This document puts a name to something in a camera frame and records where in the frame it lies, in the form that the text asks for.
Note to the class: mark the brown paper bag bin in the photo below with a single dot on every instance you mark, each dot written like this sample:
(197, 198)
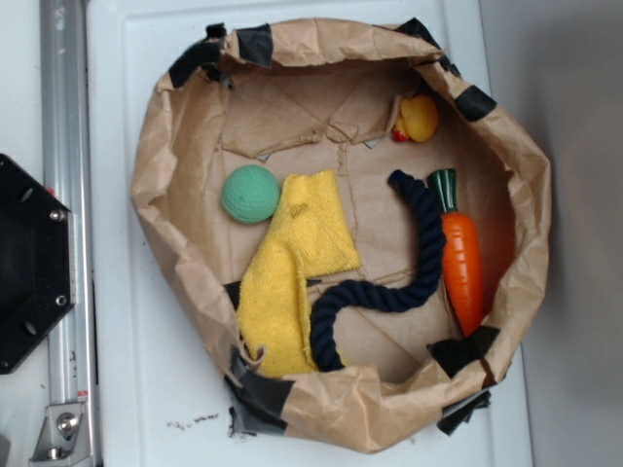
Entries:
(307, 95)

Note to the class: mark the orange toy carrot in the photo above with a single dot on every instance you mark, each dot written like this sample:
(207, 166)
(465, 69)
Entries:
(461, 263)

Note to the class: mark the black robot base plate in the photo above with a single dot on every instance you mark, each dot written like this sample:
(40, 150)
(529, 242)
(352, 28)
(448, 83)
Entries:
(36, 278)

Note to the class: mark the green dimpled ball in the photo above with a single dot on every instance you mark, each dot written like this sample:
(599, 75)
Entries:
(251, 194)

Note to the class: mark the metal corner bracket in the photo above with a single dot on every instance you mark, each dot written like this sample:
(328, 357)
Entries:
(64, 439)

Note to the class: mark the yellow terry cloth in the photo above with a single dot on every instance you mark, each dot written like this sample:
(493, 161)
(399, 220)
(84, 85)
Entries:
(308, 237)

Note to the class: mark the aluminium extrusion rail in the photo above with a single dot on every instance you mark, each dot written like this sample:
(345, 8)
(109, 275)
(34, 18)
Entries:
(66, 162)

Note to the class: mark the yellow rubber duck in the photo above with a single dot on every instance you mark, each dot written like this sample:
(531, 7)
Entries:
(418, 119)

